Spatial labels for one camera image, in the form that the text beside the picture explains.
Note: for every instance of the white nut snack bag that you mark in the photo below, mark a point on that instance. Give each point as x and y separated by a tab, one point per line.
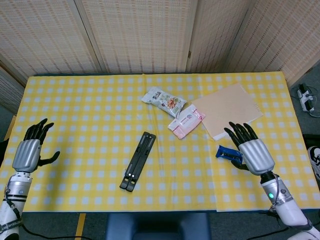
165	101

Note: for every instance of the black white sneaker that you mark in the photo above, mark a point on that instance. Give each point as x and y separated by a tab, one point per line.
315	160

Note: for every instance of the pink white wipes packet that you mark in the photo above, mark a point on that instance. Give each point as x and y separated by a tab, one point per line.
186	121

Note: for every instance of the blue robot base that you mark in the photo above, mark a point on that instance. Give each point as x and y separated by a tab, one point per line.
157	226

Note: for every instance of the white power strip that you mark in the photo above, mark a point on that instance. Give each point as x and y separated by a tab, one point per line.
305	98

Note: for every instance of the beige woven folding screen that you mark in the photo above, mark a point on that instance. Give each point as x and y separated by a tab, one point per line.
137	37

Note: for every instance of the yellow white checked tablecloth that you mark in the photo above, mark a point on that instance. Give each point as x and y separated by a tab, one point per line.
75	105

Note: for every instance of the blue snack wrapper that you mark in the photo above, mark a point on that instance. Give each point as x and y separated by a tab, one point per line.
223	151

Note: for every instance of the black folding stand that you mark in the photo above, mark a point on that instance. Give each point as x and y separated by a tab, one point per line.
140	160

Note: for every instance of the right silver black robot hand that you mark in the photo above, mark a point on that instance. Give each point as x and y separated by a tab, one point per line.
256	155

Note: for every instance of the tan paper folder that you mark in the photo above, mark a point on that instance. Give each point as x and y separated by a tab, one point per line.
225	107

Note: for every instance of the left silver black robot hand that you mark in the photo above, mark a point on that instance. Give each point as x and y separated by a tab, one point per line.
26	155

